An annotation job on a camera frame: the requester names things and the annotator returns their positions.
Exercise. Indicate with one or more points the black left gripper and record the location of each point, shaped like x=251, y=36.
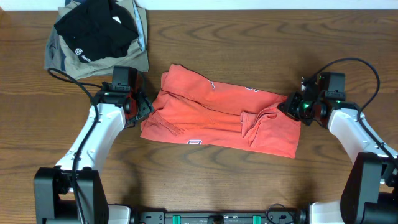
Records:
x=143, y=106

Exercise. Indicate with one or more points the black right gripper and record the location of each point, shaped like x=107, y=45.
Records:
x=292, y=107

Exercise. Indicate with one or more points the red soccer t-shirt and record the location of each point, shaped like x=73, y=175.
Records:
x=191, y=109

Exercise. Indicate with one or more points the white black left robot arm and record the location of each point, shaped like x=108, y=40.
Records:
x=72, y=191

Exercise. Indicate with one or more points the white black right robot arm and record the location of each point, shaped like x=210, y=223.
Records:
x=370, y=194

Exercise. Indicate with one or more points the khaki folded garment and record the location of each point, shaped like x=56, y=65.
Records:
x=136, y=55

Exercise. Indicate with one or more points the light blue folded garment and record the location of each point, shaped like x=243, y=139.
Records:
x=139, y=27

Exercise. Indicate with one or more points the black folded garment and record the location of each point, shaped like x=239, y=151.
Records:
x=97, y=29

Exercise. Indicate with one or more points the grey folded garment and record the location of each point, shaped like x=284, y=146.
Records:
x=54, y=56

